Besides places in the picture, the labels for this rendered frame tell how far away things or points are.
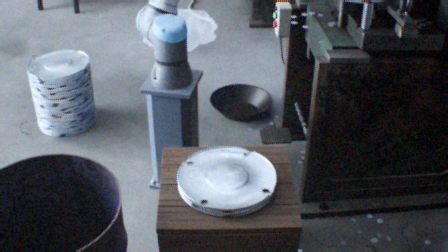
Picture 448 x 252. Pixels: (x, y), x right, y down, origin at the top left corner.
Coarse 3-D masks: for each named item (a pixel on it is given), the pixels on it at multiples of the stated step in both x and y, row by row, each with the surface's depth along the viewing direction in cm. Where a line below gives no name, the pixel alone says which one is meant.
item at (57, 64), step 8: (40, 56) 234; (48, 56) 235; (56, 56) 234; (64, 56) 234; (72, 56) 234; (80, 56) 234; (88, 56) 233; (32, 64) 228; (40, 64) 228; (48, 64) 226; (56, 64) 226; (64, 64) 226; (72, 64) 228; (80, 64) 227; (32, 72) 221; (40, 72) 221; (48, 72) 221; (56, 72) 221; (64, 72) 221; (72, 72) 221
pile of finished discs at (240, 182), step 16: (192, 160) 159; (208, 160) 159; (224, 160) 159; (240, 160) 159; (256, 160) 159; (192, 176) 153; (208, 176) 152; (224, 176) 152; (240, 176) 152; (256, 176) 153; (272, 176) 153; (192, 192) 147; (208, 192) 147; (224, 192) 147; (240, 192) 147; (256, 192) 147; (272, 192) 148; (208, 208) 142; (224, 208) 141; (240, 208) 141; (256, 208) 144
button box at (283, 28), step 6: (276, 6) 206; (282, 6) 201; (288, 6) 201; (282, 12) 201; (288, 12) 201; (282, 18) 203; (288, 18) 203; (282, 24) 204; (288, 24) 204; (276, 30) 209; (282, 30) 205; (288, 30) 206; (282, 36) 207; (288, 36) 207
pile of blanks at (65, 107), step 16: (32, 80) 221; (48, 80) 216; (64, 80) 218; (80, 80) 224; (32, 96) 233; (48, 96) 221; (64, 96) 222; (80, 96) 227; (48, 112) 226; (64, 112) 227; (80, 112) 231; (48, 128) 232; (64, 128) 231; (80, 128) 235
